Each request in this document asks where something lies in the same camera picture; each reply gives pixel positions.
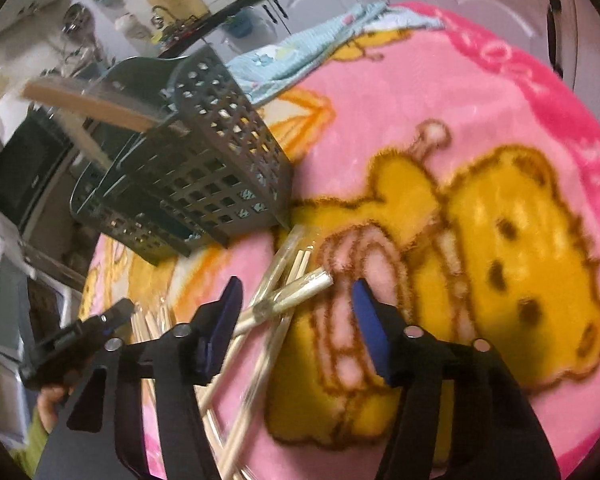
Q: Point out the gray perforated utensil basket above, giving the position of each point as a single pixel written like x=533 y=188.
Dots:
x=205 y=160

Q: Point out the person's left hand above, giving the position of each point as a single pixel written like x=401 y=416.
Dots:
x=52 y=405

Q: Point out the light blue printed cloth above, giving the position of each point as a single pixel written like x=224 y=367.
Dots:
x=305 y=45

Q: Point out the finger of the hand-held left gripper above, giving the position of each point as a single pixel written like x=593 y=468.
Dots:
x=115 y=312

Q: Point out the person's left forearm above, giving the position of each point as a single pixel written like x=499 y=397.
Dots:
x=35 y=450

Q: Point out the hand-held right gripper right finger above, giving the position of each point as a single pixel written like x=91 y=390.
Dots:
x=372 y=332

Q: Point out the pink printed blanket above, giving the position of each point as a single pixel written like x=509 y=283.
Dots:
x=480 y=110

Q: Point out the black microwave oven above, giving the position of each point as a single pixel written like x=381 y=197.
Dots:
x=20 y=170

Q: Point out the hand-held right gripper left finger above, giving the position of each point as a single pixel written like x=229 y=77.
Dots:
x=226 y=312

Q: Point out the pile of chopsticks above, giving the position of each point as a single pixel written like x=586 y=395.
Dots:
x=280 y=280

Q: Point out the hanging stainless steel bowl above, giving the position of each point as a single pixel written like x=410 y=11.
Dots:
x=77 y=16

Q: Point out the wooden spatula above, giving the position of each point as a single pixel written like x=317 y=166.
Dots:
x=95 y=107
x=87 y=142

